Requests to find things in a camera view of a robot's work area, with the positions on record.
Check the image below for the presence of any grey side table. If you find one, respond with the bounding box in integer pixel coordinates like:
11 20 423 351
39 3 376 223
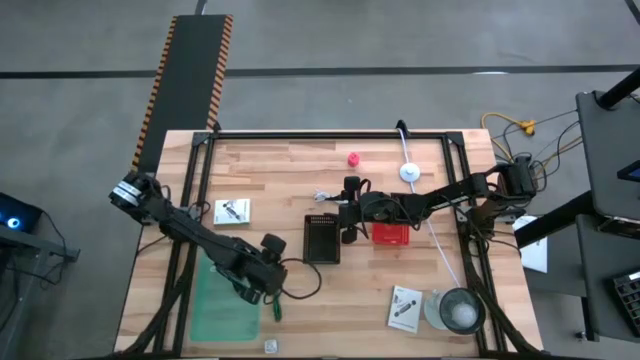
574 89 640 221

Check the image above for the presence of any black aluminium table frame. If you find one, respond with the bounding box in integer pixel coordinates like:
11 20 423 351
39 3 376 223
114 127 546 360

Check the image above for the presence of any white coiled usb cable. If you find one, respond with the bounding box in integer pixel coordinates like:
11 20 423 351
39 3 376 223
312 188 349 205

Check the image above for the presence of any black floor cable tangle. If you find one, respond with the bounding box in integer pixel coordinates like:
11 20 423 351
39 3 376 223
492 109 584 201

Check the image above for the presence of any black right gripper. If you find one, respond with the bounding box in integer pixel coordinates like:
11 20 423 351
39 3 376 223
324 175 381 245

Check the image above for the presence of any black slotted plastic basket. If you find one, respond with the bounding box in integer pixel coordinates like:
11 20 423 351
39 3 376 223
302 214 342 265

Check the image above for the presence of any green translucent mat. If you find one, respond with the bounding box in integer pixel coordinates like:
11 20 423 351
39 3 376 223
188 248 264 343

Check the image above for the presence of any white box with black print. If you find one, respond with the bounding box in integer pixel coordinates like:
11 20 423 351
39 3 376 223
213 198 252 226

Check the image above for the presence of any computer with blue light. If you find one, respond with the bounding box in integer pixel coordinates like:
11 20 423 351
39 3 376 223
0 192 44 236

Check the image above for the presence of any white instruction booklet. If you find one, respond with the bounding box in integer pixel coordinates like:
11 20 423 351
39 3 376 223
387 285 424 335

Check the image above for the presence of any red slotted plastic basket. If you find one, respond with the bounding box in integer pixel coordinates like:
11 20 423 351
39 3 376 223
371 222 411 247

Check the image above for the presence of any white power cord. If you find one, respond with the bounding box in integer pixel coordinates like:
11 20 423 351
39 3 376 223
396 127 462 290

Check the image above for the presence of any clear round plastic base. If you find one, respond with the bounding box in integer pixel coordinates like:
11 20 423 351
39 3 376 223
423 288 451 331

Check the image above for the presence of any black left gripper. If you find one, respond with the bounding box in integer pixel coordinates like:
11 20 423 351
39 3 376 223
227 233 291 306

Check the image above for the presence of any white paper sheet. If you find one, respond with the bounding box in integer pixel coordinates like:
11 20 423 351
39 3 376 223
517 214 550 275

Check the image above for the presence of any black pole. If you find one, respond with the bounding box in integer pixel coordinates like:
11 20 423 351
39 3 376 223
597 67 640 111

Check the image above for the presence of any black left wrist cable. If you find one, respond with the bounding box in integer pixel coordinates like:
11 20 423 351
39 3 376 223
279 258 322 301

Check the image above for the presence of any black hazard-striped floor mat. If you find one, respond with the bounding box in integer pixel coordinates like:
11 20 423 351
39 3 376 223
130 14 235 174

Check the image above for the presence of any blue screen device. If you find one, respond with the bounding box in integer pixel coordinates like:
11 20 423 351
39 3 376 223
616 159 640 184

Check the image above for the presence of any black keyboard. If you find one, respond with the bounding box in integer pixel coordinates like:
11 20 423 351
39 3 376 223
609 269 640 337

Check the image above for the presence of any yellow floor cable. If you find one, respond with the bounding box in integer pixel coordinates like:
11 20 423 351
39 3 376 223
480 111 584 182

